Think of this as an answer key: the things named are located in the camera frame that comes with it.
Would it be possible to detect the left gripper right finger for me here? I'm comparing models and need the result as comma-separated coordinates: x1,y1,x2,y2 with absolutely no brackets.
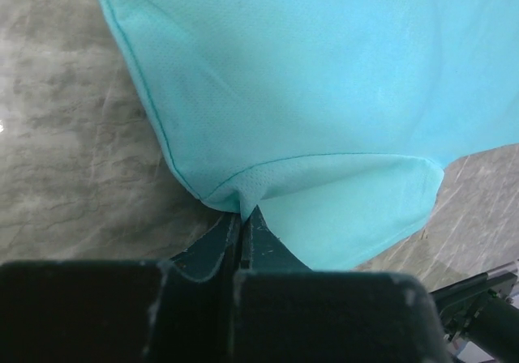
239,207,311,273

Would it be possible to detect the teal t shirt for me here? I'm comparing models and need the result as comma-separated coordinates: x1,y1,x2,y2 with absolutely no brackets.
99,0,518,271

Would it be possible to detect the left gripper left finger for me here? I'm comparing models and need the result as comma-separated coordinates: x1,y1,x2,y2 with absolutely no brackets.
170,213,239,282

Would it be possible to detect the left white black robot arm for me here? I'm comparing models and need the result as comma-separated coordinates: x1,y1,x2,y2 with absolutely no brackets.
173,211,518,362

